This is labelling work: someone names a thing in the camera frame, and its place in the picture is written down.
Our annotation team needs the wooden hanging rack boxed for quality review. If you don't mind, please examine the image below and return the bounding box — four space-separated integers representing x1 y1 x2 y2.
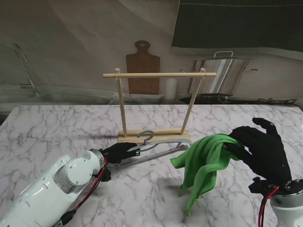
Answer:
103 68 216 144

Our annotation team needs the green microfibre towel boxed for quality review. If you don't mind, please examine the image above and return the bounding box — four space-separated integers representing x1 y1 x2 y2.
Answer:
170 133 242 216

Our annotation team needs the stack of white plates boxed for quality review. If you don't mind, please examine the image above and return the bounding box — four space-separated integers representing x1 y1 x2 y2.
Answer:
123 93 165 103

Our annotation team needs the chrome kitchen faucet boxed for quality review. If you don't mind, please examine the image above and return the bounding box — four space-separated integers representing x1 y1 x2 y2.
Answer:
14 44 40 96

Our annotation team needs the brown wooden cutting board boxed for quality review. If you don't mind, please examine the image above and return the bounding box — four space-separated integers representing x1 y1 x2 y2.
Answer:
125 40 160 96

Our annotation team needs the large steel stock pot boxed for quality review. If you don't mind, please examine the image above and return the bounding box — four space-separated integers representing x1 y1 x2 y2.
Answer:
180 51 258 96

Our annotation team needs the steel kitchen sink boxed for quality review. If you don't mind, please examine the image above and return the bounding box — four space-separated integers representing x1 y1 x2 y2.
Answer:
0 86 116 105

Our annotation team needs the dark range hood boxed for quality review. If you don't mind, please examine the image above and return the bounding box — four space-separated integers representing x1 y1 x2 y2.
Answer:
170 0 303 52

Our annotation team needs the grey plastic clothes hanger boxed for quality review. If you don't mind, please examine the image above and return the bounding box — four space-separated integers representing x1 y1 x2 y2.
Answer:
116 130 193 166

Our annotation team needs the black stove top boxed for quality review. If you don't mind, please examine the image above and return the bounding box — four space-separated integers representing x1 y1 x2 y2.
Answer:
178 93 298 105

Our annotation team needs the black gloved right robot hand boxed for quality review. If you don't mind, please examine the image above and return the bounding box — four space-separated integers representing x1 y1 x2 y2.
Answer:
223 117 293 187

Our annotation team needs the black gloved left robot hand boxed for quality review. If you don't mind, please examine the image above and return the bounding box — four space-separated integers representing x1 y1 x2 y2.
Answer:
100 142 140 165

